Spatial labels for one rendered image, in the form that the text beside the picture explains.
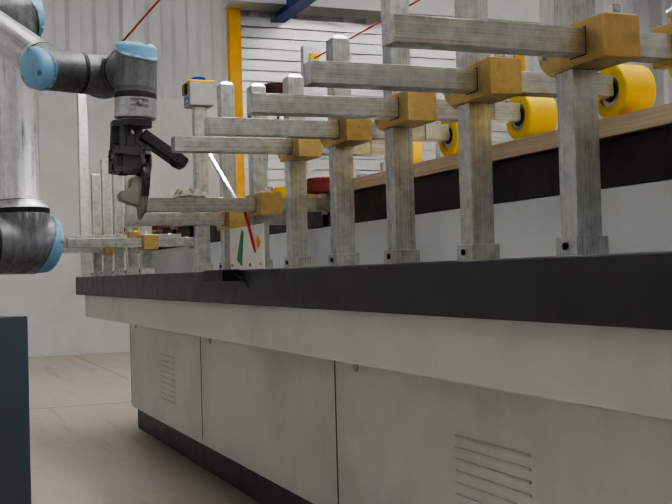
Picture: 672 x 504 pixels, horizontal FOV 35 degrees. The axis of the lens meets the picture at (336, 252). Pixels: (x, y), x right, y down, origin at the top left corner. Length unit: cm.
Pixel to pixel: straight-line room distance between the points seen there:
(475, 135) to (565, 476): 57
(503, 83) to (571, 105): 18
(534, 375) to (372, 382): 100
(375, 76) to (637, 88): 40
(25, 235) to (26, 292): 727
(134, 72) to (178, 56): 820
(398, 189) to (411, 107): 14
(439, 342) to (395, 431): 67
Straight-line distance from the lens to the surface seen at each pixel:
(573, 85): 130
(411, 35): 116
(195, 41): 1063
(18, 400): 277
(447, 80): 146
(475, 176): 150
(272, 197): 236
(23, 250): 280
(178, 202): 234
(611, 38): 125
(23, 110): 287
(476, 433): 197
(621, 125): 157
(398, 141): 173
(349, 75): 140
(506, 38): 122
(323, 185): 242
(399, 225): 172
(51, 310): 1010
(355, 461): 250
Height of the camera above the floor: 69
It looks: 1 degrees up
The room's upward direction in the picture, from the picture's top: 2 degrees counter-clockwise
